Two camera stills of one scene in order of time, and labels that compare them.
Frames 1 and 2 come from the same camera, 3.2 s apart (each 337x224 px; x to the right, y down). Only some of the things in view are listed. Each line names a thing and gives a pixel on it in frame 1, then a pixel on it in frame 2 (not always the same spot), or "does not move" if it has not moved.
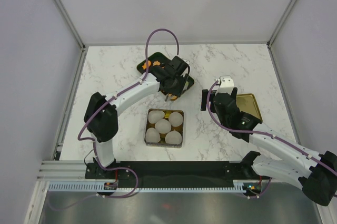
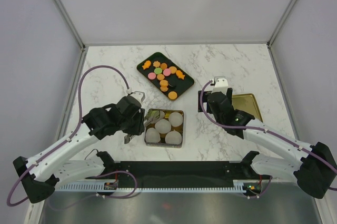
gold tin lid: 247,103 does not move
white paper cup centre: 163,126 does not move
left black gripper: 177,92 → 139,129
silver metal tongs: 168,98 → 151,116
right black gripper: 204,99 does not move
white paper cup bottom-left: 152,135 does not move
